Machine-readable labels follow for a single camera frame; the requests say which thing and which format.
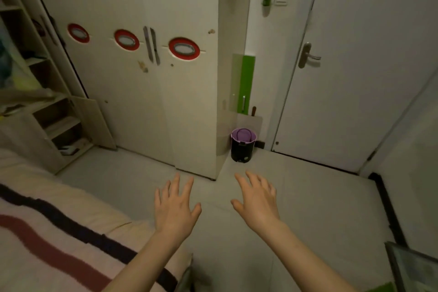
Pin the person's left forearm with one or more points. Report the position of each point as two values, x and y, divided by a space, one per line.
143 264

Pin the pile of clothes and bags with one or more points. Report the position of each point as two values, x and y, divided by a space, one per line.
20 93

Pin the framed picture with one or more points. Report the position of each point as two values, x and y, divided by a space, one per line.
415 267

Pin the person's left middle finger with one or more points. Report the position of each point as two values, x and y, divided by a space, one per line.
176 185

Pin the small white item on shelf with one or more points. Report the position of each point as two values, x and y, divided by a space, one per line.
69 150

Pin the person's right little finger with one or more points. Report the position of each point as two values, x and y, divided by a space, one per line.
273 192

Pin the black baseboard strip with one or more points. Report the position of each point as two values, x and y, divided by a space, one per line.
388 209

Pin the person's left thumb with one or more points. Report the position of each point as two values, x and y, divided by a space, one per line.
196 211

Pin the person's left hand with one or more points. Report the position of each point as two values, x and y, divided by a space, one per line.
174 211

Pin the person's right middle finger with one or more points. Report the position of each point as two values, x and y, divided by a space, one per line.
252 181

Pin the white leaning board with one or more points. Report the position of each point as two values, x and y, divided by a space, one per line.
251 122

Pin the purple bin liner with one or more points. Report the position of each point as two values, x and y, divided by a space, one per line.
243 134

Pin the striped bed blanket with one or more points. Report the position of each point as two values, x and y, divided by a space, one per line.
44 233

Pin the person's right hand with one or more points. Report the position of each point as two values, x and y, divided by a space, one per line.
257 208

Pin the black trash bin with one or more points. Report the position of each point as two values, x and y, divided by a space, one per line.
242 151

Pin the white open shelf unit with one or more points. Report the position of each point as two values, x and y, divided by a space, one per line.
51 120

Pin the green and white cabinet panel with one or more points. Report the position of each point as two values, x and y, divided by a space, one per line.
247 79

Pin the person's right forearm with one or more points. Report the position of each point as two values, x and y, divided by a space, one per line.
304 261

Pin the white room door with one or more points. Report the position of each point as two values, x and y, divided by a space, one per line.
349 79

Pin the person's right thumb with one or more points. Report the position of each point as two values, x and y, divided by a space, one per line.
238 207

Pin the person's left little finger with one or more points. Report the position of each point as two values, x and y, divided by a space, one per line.
157 201

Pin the white wardrobe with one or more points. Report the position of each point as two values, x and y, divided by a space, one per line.
137 103

